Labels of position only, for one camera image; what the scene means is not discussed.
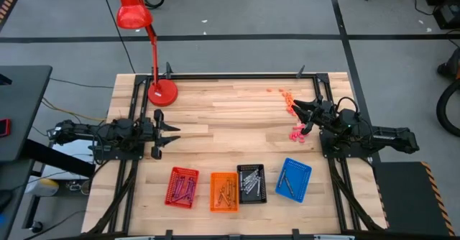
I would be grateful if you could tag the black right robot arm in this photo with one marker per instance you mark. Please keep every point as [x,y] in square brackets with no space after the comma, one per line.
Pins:
[388,137]

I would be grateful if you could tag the blue plastic basket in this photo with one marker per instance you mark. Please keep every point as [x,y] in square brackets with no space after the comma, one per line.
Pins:
[300,175]

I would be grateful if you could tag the black plastic basket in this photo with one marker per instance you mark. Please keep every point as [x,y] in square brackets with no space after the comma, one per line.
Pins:
[253,199]

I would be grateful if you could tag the black platform hazard stripe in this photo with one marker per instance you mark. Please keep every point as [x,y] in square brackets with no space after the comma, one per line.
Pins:
[402,197]

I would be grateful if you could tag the black equipment box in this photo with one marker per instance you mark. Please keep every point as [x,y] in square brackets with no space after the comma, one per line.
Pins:
[447,13]

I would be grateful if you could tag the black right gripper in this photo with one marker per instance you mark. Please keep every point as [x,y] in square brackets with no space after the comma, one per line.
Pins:
[321,114]

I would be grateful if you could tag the dark grey desk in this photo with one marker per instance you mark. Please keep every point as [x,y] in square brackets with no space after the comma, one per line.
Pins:
[21,107]

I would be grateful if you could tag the pink screw pile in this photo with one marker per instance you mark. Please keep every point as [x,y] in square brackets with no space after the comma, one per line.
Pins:
[295,136]

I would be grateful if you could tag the white box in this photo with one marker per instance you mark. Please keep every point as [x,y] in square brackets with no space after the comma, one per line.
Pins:
[72,153]

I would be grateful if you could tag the yellow white object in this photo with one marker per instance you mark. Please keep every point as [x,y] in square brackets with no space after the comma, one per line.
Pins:
[43,187]

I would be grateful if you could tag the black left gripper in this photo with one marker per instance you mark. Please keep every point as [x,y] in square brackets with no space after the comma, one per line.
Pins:
[152,132]

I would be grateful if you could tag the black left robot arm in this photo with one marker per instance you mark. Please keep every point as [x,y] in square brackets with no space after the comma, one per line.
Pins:
[90,132]

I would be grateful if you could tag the orange plastic basket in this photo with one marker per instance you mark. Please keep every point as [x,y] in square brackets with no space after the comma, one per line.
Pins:
[215,177]

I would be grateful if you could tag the red plastic basket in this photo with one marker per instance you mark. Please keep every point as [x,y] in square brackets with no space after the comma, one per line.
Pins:
[182,171]

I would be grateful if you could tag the black aluminium table frame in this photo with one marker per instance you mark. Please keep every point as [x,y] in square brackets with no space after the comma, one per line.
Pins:
[233,76]

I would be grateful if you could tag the red desk lamp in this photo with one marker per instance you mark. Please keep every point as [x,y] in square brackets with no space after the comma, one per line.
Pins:
[133,13]

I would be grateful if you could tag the red phone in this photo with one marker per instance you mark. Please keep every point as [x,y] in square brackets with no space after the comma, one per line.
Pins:
[3,126]

